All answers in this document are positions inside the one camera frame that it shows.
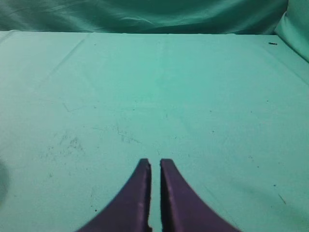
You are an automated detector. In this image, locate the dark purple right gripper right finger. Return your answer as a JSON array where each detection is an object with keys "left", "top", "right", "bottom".
[{"left": 160, "top": 159, "right": 239, "bottom": 232}]

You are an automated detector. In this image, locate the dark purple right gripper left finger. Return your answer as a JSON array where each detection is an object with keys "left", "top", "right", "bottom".
[{"left": 78, "top": 159, "right": 152, "bottom": 232}]

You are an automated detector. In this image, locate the green table cloth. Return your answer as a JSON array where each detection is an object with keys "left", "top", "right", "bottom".
[{"left": 0, "top": 31, "right": 309, "bottom": 232}]

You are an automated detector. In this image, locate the green backdrop cloth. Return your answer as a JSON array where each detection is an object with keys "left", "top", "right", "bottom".
[{"left": 0, "top": 0, "right": 309, "bottom": 60}]

